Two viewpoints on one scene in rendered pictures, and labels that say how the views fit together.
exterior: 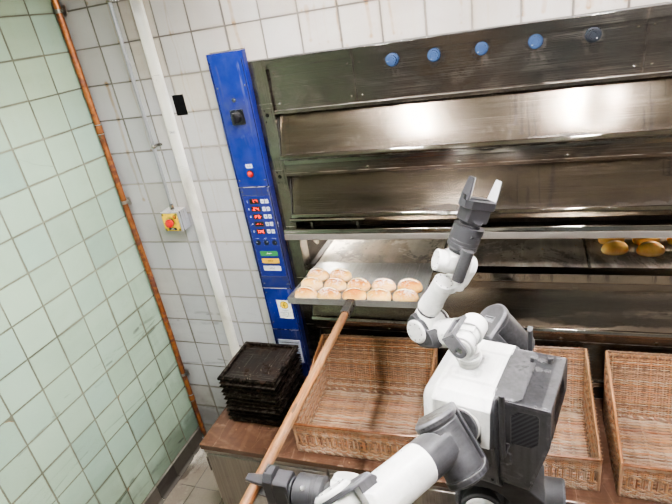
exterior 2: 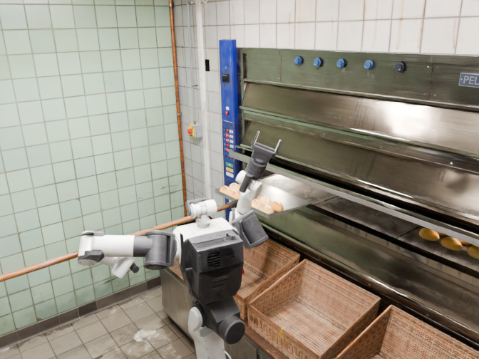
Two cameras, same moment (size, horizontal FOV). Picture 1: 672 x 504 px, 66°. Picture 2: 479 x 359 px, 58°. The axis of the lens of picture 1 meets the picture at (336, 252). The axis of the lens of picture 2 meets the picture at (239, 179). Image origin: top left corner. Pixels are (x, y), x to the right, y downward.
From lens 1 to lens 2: 137 cm
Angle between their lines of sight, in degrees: 29
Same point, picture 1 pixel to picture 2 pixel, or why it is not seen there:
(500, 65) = (351, 76)
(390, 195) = (288, 147)
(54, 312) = (117, 157)
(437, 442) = (142, 238)
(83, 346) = (127, 181)
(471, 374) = (196, 229)
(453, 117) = (323, 104)
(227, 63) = (226, 46)
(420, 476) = (122, 245)
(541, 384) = (214, 243)
